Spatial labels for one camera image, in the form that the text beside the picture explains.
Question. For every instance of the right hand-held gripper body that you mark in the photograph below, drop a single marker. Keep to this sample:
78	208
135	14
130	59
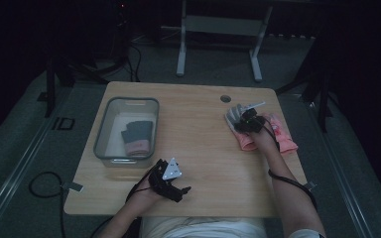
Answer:
254	121

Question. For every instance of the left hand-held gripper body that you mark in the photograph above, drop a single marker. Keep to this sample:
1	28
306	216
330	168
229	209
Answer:
163	185

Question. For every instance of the grey plastic tub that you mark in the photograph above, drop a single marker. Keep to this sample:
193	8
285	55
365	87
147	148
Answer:
112	132

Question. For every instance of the person's right hand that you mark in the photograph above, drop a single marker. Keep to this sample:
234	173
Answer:
264	140

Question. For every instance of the person's left hand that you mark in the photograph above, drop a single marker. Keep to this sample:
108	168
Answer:
145	200

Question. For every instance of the pink glove with red print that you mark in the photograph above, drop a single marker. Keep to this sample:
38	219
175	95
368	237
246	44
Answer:
286	142

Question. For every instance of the person's white clothing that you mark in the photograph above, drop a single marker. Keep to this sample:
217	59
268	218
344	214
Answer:
205	228

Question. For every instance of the black metal stand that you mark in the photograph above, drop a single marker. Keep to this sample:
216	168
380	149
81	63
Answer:
51	89
322	99

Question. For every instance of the white metal desk frame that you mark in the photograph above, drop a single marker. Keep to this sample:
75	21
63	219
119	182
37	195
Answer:
225	24

